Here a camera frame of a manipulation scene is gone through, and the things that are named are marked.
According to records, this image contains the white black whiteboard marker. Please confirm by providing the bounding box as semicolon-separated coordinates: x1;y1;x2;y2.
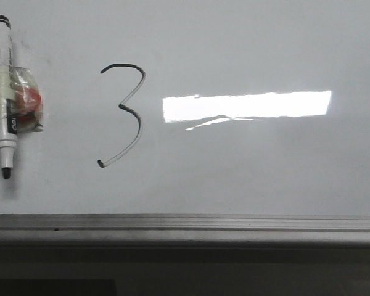
0;15;18;179

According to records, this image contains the white whiteboard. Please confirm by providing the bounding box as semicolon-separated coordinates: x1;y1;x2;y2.
0;1;370;216

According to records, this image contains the dark panel below whiteboard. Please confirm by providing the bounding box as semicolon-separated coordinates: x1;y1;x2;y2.
0;279;117;295

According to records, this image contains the aluminium whiteboard frame rail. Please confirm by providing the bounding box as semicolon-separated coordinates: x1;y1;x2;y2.
0;214;370;247

